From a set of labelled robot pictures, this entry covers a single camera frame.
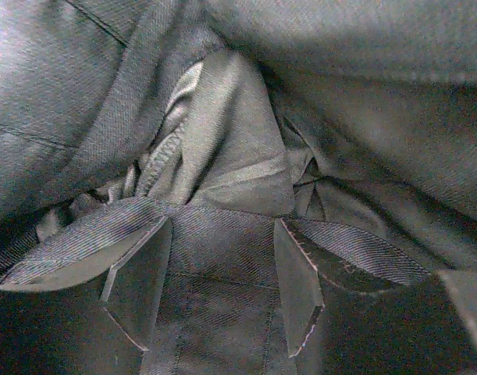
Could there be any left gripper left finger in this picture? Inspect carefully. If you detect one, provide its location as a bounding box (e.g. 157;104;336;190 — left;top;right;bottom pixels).
100;216;172;352

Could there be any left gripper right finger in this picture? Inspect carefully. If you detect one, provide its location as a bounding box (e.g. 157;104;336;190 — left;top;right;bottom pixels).
274;219;325;358

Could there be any black skirt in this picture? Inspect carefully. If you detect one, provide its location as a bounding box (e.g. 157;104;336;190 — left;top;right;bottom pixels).
0;1;477;374

